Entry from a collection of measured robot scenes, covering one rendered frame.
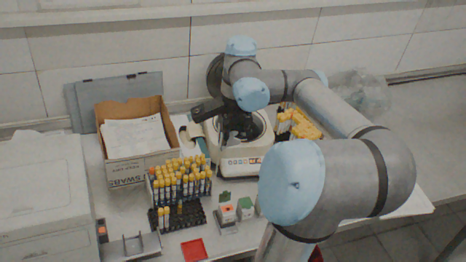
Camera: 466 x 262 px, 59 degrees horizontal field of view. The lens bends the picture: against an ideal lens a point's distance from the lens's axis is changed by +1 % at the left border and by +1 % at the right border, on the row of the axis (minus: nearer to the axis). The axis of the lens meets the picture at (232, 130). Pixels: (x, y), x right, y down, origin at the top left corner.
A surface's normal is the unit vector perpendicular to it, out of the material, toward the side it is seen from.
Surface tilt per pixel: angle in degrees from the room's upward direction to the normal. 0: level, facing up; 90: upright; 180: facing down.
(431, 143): 0
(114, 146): 1
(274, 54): 90
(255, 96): 90
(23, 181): 0
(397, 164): 26
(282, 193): 80
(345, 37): 90
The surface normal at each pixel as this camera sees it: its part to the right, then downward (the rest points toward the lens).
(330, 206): 0.22, 0.48
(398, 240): 0.11, -0.73
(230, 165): 0.18, -0.36
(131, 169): 0.33, 0.64
